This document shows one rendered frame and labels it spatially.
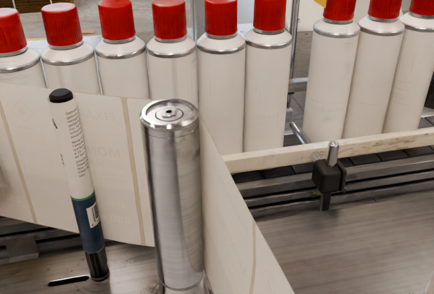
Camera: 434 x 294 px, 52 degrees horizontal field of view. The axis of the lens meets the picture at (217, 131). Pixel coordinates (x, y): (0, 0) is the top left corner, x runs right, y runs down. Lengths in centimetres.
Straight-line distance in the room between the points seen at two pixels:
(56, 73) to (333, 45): 29
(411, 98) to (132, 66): 34
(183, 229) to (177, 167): 5
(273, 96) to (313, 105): 7
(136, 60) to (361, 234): 29
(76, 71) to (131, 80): 5
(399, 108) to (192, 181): 35
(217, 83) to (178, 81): 4
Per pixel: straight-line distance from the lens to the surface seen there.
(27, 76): 46
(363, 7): 124
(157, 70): 46
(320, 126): 56
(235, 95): 47
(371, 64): 54
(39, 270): 46
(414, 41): 56
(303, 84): 57
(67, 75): 46
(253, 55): 47
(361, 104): 56
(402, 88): 58
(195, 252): 34
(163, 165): 28
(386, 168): 58
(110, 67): 46
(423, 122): 70
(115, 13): 45
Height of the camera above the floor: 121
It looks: 32 degrees down
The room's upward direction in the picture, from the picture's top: 1 degrees counter-clockwise
